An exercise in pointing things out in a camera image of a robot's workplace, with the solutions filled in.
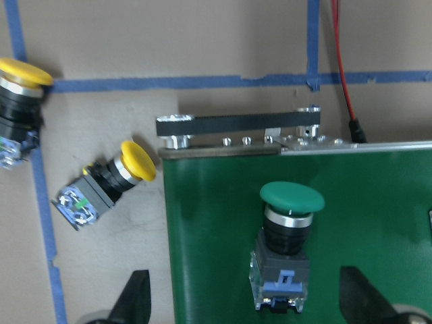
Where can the green push button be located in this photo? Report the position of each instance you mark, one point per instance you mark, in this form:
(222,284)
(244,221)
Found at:
(279,267)

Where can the yellow push button near belt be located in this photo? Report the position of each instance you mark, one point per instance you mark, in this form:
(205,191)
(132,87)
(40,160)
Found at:
(101,185)

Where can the green conveyor belt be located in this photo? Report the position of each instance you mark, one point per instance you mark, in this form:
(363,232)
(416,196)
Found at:
(377,214)

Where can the yellow push button on tape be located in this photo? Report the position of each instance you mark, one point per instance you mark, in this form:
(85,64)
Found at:
(22,94)

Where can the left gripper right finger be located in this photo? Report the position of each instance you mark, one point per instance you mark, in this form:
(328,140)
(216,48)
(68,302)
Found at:
(360,301)

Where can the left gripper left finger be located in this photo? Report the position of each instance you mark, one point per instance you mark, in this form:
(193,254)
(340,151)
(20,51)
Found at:
(134,302)

